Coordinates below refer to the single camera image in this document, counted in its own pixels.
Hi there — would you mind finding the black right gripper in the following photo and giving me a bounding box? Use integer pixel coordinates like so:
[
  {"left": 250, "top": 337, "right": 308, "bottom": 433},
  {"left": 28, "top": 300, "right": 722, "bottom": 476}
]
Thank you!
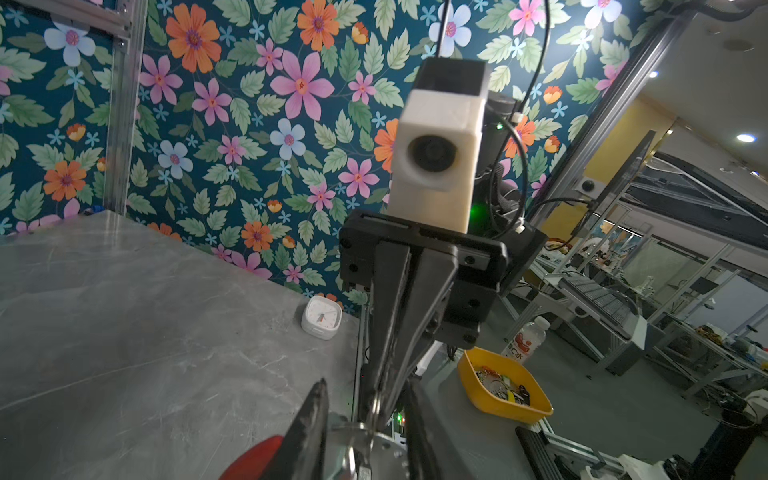
[{"left": 339, "top": 210, "right": 546, "bottom": 420}]

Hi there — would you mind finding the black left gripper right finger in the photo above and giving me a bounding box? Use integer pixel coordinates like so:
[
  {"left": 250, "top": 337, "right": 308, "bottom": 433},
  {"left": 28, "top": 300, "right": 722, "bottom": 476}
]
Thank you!
[{"left": 403, "top": 380, "right": 442, "bottom": 479}]

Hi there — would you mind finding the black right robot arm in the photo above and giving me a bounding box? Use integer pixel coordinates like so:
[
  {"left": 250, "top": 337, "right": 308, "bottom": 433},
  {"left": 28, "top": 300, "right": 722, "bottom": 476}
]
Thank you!
[{"left": 340, "top": 95, "right": 542, "bottom": 422}]

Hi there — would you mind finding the yellow plastic tray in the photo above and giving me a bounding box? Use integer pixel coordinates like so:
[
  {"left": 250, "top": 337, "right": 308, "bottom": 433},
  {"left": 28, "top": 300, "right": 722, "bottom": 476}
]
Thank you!
[{"left": 458, "top": 347, "right": 554, "bottom": 424}]

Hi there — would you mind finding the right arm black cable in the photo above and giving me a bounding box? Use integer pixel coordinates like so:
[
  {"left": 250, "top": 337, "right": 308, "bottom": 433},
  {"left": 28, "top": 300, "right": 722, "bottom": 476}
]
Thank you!
[{"left": 434, "top": 0, "right": 595, "bottom": 238}]

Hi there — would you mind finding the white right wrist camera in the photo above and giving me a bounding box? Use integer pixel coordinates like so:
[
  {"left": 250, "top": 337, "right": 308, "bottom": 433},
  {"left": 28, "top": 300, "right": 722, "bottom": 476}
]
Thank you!
[{"left": 387, "top": 57, "right": 490, "bottom": 234}]

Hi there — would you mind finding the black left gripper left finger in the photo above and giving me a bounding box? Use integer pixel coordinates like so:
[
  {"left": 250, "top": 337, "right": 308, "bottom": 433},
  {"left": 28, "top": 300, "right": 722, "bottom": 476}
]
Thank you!
[{"left": 260, "top": 379, "right": 329, "bottom": 480}]

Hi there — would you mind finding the large keyring with red grip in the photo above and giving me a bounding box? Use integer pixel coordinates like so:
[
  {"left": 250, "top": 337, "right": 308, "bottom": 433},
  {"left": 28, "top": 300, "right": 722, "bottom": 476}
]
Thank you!
[{"left": 219, "top": 423, "right": 409, "bottom": 479}]

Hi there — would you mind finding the white plastic bottle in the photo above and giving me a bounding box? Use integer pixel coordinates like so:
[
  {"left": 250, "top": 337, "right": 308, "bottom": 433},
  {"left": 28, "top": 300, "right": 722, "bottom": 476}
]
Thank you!
[{"left": 501, "top": 316, "right": 550, "bottom": 364}]

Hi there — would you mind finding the white square timer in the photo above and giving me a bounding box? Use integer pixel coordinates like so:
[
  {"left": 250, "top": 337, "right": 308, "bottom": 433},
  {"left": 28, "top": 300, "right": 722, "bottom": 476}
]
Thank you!
[{"left": 301, "top": 295, "right": 343, "bottom": 340}]

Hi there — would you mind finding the aluminium frame corner post right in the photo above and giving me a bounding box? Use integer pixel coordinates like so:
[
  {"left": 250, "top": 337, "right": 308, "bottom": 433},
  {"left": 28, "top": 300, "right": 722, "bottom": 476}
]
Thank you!
[{"left": 103, "top": 1, "right": 148, "bottom": 215}]

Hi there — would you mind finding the aluminium frame front post right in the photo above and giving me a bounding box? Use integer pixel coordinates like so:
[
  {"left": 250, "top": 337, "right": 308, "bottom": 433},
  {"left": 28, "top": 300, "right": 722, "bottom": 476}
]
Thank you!
[{"left": 539, "top": 12, "right": 694, "bottom": 201}]

